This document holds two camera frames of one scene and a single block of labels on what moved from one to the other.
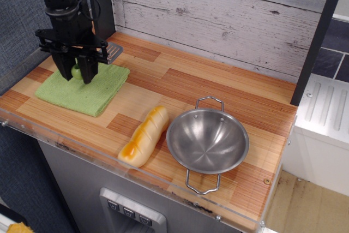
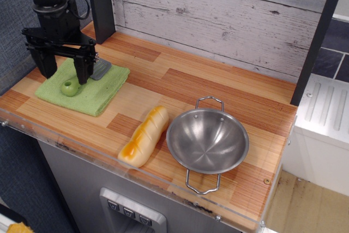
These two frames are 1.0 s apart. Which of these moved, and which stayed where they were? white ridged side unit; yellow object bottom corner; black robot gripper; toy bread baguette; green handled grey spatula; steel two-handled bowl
Moved: black robot gripper; green handled grey spatula
Stayed: toy bread baguette; white ridged side unit; yellow object bottom corner; steel two-handled bowl
